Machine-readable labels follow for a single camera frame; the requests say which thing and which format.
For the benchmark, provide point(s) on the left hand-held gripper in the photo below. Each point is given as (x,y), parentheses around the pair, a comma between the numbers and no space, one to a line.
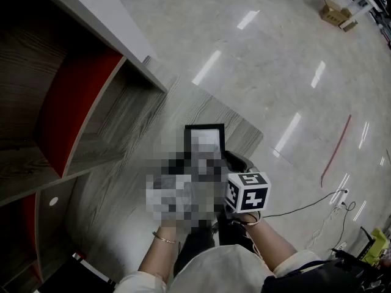
(168,197)

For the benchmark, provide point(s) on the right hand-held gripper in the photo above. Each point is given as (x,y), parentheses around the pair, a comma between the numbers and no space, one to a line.
(248,191)

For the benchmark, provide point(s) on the black picture frame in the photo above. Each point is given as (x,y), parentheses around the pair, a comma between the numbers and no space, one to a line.
(204,126)

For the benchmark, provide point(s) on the person's left forearm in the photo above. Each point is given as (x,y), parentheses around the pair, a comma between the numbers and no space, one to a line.
(159,252)

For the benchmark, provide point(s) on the black shoulder bag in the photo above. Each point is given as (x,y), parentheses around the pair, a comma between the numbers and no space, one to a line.
(320,279)

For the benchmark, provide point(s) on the person's right forearm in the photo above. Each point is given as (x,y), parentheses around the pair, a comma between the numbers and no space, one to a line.
(268,240)

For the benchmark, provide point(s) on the wood-grain floor mat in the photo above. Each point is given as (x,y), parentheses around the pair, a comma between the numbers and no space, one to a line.
(128,163)

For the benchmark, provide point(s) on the person's black trousers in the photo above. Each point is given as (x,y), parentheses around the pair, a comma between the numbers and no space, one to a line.
(198,243)

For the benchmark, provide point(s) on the person's beige top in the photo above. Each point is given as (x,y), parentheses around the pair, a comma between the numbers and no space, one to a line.
(220,270)

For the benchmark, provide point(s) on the white power strip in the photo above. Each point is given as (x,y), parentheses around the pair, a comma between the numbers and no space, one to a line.
(340,197)

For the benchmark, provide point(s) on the red floor tape strip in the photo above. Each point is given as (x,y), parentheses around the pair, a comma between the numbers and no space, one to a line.
(336,151)

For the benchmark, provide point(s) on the red shelf back panel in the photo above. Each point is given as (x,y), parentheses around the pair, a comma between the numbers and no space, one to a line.
(29,224)
(73,102)

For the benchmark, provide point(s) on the yellow-green plastic crate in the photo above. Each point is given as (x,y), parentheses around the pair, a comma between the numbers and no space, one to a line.
(378,243)

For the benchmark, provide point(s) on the white shelf top board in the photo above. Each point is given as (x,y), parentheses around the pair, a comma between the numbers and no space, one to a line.
(100,20)

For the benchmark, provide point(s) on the wood-grain shelf unit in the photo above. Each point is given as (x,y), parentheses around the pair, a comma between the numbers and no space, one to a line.
(24,72)

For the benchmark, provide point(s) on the small flat cardboard box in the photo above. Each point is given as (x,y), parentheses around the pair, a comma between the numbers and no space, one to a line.
(349,25)

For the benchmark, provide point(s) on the brown cardboard box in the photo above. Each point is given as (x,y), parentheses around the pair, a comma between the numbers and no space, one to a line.
(331,12)

